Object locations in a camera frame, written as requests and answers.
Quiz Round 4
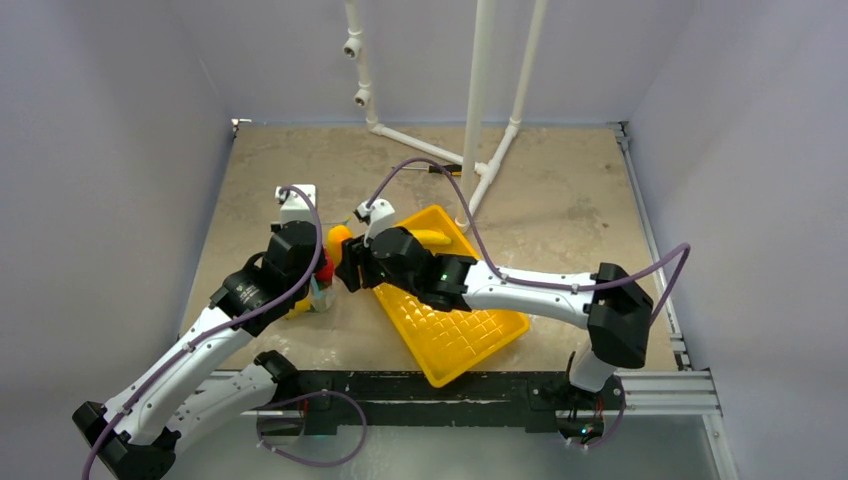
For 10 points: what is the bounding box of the red apple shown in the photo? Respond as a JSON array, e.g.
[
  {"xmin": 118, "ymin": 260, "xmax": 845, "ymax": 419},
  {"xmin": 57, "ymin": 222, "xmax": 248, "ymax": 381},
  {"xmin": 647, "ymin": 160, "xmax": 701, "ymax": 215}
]
[{"xmin": 313, "ymin": 260, "xmax": 335, "ymax": 287}]

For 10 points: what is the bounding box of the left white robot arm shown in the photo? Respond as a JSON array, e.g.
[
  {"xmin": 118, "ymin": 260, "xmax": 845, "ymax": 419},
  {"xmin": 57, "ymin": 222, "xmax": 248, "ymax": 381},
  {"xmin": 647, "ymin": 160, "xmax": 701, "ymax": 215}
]
[{"xmin": 72, "ymin": 220, "xmax": 326, "ymax": 479}]

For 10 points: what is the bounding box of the yellow plastic tray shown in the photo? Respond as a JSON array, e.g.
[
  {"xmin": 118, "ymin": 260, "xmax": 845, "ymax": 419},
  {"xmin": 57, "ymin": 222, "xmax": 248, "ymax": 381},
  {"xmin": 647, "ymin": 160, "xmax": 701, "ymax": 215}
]
[{"xmin": 370, "ymin": 205, "xmax": 533, "ymax": 390}]

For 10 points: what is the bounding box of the white pvc pipe frame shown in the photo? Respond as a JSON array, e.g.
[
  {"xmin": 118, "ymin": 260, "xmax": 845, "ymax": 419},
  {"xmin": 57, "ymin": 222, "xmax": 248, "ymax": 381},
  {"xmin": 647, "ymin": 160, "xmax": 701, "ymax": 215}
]
[{"xmin": 343, "ymin": 0, "xmax": 548, "ymax": 231}]

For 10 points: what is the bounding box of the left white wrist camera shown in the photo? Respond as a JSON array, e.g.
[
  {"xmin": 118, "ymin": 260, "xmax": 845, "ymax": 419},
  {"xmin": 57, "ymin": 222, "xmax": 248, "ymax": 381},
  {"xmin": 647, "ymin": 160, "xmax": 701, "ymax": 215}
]
[{"xmin": 275, "ymin": 184, "xmax": 317, "ymax": 225}]

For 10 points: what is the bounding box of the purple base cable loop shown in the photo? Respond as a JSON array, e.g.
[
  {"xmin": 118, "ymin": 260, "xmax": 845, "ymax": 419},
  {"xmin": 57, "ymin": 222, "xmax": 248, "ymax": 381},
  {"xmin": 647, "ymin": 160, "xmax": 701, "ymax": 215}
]
[{"xmin": 255, "ymin": 390, "xmax": 370, "ymax": 469}]

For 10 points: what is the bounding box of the black yellow screwdriver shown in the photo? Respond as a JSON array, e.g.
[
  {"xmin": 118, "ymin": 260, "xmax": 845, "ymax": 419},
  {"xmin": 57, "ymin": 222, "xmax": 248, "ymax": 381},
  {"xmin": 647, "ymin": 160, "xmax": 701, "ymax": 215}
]
[{"xmin": 403, "ymin": 164, "xmax": 462, "ymax": 177}]

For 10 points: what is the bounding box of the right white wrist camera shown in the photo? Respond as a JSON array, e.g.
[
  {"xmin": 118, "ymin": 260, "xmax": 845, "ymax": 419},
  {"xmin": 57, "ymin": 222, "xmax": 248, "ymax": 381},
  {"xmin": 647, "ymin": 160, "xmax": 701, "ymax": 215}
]
[{"xmin": 354, "ymin": 198, "xmax": 396, "ymax": 243}]

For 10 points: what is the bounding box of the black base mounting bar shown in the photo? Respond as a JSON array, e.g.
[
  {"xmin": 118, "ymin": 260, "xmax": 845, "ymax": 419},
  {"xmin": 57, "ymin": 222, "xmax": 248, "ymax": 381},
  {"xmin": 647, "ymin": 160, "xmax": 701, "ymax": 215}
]
[{"xmin": 265, "ymin": 370, "xmax": 625, "ymax": 442}]

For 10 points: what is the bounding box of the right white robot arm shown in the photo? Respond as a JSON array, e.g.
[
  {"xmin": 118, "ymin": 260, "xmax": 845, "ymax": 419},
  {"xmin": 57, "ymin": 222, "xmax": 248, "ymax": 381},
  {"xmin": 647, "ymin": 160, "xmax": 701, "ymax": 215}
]
[{"xmin": 327, "ymin": 227, "xmax": 654, "ymax": 407}]

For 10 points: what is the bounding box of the orange yellow mango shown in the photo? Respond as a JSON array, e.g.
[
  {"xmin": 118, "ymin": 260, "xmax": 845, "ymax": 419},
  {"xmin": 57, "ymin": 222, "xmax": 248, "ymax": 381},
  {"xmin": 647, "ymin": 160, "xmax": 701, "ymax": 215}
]
[{"xmin": 325, "ymin": 224, "xmax": 353, "ymax": 265}]

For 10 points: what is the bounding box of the clear zip top bag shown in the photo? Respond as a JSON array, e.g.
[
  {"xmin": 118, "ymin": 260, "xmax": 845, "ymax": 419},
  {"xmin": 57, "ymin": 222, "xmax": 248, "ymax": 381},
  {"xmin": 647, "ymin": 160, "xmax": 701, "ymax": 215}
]
[{"xmin": 284, "ymin": 211, "xmax": 356, "ymax": 321}]

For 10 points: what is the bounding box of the yellow banana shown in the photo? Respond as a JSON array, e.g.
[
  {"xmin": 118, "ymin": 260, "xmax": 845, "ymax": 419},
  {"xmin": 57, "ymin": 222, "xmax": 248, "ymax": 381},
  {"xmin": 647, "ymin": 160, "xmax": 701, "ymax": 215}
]
[{"xmin": 410, "ymin": 229, "xmax": 453, "ymax": 247}]

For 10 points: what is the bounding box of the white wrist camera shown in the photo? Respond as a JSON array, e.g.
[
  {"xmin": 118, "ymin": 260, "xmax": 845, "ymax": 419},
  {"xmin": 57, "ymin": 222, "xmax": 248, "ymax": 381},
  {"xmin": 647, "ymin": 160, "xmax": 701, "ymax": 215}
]
[
  {"xmin": 354, "ymin": 198, "xmax": 396, "ymax": 243},
  {"xmin": 275, "ymin": 184, "xmax": 317, "ymax": 225}
]

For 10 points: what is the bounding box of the aluminium rail frame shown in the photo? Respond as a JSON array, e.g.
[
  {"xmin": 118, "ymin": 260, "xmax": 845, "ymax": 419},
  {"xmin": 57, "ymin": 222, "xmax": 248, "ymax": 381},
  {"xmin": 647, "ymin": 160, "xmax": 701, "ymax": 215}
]
[{"xmin": 197, "ymin": 123, "xmax": 719, "ymax": 479}]

